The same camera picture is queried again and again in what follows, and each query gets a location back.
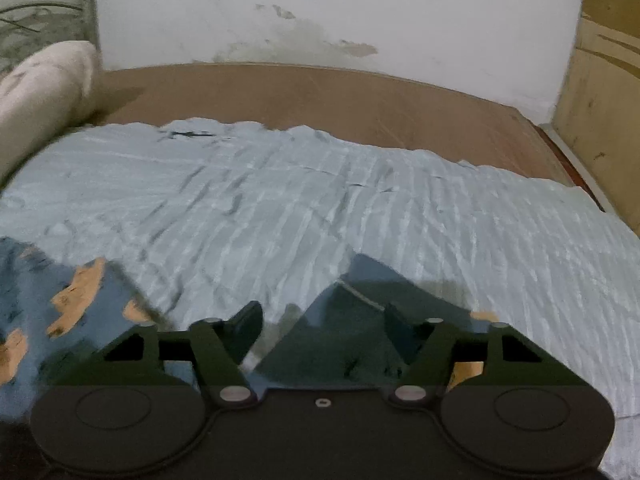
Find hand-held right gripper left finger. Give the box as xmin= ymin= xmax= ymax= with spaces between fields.
xmin=60 ymin=301 xmax=265 ymax=407

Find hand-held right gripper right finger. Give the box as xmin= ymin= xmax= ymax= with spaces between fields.
xmin=384 ymin=303 xmax=587 ymax=407

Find blue pants with orange patches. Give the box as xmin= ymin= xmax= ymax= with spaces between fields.
xmin=0 ymin=236 xmax=501 ymax=418

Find light blue ribbed blanket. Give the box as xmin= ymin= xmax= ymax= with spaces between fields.
xmin=0 ymin=117 xmax=640 ymax=480

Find light wooden wardrobe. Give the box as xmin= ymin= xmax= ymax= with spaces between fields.
xmin=550 ymin=0 xmax=640 ymax=237

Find cream rolled duvet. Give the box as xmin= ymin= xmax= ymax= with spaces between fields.
xmin=0 ymin=40 xmax=104 ymax=187

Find metal scrollwork headboard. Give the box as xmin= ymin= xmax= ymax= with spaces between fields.
xmin=0 ymin=0 xmax=101 ymax=77

